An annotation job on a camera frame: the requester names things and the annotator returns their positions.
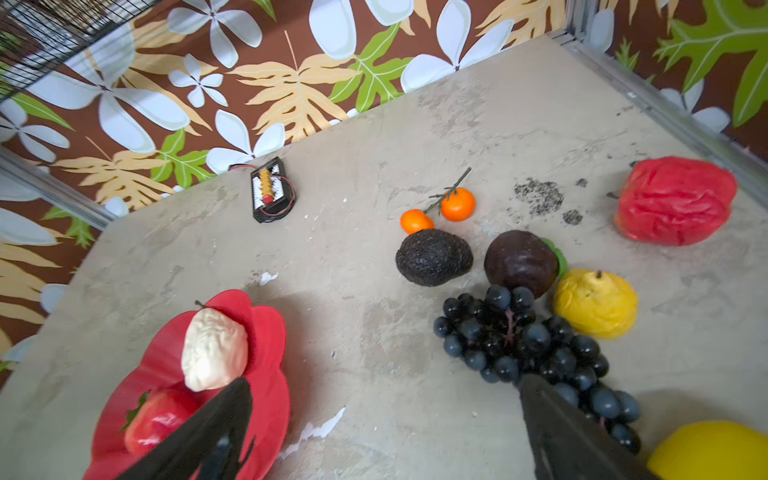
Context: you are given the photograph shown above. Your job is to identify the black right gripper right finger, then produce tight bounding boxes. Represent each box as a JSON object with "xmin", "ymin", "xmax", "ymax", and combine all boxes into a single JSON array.
[{"xmin": 519, "ymin": 374, "xmax": 656, "ymax": 480}]

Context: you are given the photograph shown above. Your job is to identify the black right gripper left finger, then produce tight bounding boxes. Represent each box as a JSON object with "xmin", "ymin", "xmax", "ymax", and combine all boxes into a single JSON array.
[{"xmin": 119, "ymin": 377, "xmax": 253, "ymax": 479}]

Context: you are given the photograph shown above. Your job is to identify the red apple with leaf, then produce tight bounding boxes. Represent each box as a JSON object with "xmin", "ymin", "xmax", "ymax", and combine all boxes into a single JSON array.
[{"xmin": 120, "ymin": 389, "xmax": 199, "ymax": 456}]

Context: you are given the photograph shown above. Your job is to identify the red flower-shaped fruit bowl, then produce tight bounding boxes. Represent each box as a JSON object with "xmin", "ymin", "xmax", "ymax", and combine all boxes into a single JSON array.
[{"xmin": 82, "ymin": 289, "xmax": 292, "ymax": 480}]

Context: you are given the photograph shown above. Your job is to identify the dark avocado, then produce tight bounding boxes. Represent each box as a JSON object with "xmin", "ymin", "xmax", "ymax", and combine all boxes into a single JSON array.
[{"xmin": 395, "ymin": 229, "xmax": 474, "ymax": 287}]

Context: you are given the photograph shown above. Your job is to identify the black grape bunch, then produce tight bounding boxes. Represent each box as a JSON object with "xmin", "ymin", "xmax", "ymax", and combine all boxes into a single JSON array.
[{"xmin": 433, "ymin": 285, "xmax": 642, "ymax": 454}]

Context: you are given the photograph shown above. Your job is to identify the yellow lemon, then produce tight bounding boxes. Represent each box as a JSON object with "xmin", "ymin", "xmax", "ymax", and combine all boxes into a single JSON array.
[{"xmin": 647, "ymin": 421, "xmax": 767, "ymax": 480}]

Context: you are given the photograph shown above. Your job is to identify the yellow wrinkled pear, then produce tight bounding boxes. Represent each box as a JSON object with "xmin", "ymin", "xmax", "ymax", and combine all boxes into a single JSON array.
[{"xmin": 552, "ymin": 269, "xmax": 638, "ymax": 339}]

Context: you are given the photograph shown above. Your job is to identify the dark purple mangosteen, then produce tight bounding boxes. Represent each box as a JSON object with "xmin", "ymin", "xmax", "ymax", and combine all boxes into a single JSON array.
[{"xmin": 484, "ymin": 230, "xmax": 568, "ymax": 299}]

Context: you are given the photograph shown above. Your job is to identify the orange tangerines on twig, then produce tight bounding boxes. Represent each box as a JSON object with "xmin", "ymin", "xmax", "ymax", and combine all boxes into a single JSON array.
[{"xmin": 400, "ymin": 167, "xmax": 477, "ymax": 235}]

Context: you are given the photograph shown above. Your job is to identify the aluminium frame post back right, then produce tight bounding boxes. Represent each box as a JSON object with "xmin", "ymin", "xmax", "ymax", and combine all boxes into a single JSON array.
[{"xmin": 548, "ymin": 1, "xmax": 767, "ymax": 208}]

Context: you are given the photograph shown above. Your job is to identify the black wire basket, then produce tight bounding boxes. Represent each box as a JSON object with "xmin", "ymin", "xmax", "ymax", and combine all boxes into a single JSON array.
[{"xmin": 1, "ymin": 0, "xmax": 156, "ymax": 100}]

